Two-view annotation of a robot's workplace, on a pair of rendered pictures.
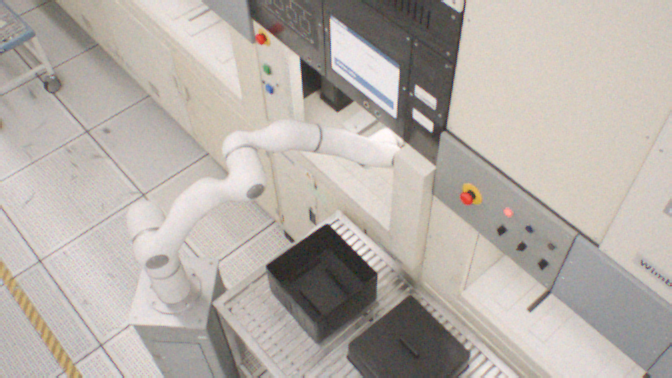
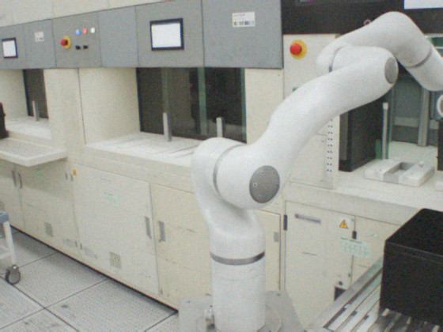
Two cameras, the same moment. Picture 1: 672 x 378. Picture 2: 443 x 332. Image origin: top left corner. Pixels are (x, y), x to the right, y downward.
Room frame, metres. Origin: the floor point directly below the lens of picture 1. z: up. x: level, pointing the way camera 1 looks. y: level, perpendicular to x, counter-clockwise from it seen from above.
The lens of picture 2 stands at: (0.31, 0.78, 1.39)
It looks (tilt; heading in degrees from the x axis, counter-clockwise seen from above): 16 degrees down; 350
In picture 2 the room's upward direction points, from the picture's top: 2 degrees counter-clockwise
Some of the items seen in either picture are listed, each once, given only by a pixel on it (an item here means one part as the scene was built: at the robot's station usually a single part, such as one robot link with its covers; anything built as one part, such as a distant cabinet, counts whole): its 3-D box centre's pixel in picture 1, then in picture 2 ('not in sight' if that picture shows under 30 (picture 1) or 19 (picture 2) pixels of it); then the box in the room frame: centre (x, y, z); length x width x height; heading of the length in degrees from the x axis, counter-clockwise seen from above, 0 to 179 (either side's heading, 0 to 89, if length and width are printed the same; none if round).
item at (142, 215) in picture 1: (152, 237); (228, 195); (1.24, 0.60, 1.07); 0.19 x 0.12 x 0.24; 20
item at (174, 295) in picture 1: (168, 277); (238, 289); (1.21, 0.59, 0.85); 0.19 x 0.19 x 0.18
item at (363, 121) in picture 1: (378, 126); (399, 170); (1.83, -0.18, 0.89); 0.22 x 0.21 x 0.04; 129
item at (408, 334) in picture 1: (408, 353); not in sight; (0.90, -0.21, 0.83); 0.29 x 0.29 x 0.13; 38
